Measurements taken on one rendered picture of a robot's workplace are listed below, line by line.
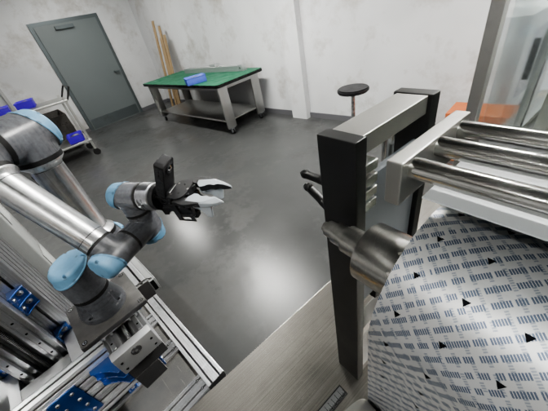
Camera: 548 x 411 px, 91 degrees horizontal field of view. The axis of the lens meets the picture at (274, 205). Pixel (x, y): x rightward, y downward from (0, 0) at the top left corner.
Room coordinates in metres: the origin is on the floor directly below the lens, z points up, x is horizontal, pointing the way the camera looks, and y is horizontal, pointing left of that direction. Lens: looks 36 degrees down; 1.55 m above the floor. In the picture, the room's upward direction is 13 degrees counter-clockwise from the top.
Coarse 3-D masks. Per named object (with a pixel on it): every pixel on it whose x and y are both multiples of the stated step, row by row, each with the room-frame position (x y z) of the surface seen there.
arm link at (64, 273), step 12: (72, 252) 0.70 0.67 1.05; (60, 264) 0.66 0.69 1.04; (72, 264) 0.64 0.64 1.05; (84, 264) 0.65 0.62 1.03; (48, 276) 0.62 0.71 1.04; (60, 276) 0.61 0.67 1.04; (72, 276) 0.61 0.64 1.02; (84, 276) 0.63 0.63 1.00; (96, 276) 0.65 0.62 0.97; (60, 288) 0.60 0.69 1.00; (72, 288) 0.60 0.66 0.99; (84, 288) 0.61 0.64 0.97; (96, 288) 0.63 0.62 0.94; (72, 300) 0.60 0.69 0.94; (84, 300) 0.60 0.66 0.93
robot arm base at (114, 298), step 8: (104, 288) 0.65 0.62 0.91; (112, 288) 0.67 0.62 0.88; (120, 288) 0.69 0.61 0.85; (96, 296) 0.62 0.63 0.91; (104, 296) 0.63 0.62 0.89; (112, 296) 0.64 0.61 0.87; (120, 296) 0.66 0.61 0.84; (80, 304) 0.60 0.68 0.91; (88, 304) 0.60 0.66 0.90; (96, 304) 0.61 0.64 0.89; (104, 304) 0.61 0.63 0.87; (112, 304) 0.62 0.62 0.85; (120, 304) 0.64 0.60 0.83; (80, 312) 0.60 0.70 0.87; (88, 312) 0.60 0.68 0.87; (96, 312) 0.60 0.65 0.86; (104, 312) 0.60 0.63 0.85; (112, 312) 0.61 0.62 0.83; (88, 320) 0.59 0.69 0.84; (96, 320) 0.58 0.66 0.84; (104, 320) 0.59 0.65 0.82
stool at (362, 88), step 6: (354, 84) 3.17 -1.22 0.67; (360, 84) 3.11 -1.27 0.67; (366, 84) 3.06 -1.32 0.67; (342, 90) 3.05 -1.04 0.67; (348, 90) 3.00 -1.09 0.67; (354, 90) 2.95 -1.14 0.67; (360, 90) 2.90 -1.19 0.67; (366, 90) 2.91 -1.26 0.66; (348, 96) 2.93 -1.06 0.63; (354, 96) 3.03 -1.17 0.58; (354, 102) 3.03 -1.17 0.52; (354, 108) 3.03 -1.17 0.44; (354, 114) 3.03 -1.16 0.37
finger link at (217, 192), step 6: (198, 180) 0.60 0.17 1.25; (204, 180) 0.59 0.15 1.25; (210, 180) 0.59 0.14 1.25; (216, 180) 0.58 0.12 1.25; (204, 186) 0.57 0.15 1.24; (210, 186) 0.57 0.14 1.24; (216, 186) 0.57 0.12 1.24; (222, 186) 0.56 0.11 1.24; (228, 186) 0.55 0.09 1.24; (204, 192) 0.59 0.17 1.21; (210, 192) 0.59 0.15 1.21; (216, 192) 0.58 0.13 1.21; (222, 192) 0.58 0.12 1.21; (222, 198) 0.59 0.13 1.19
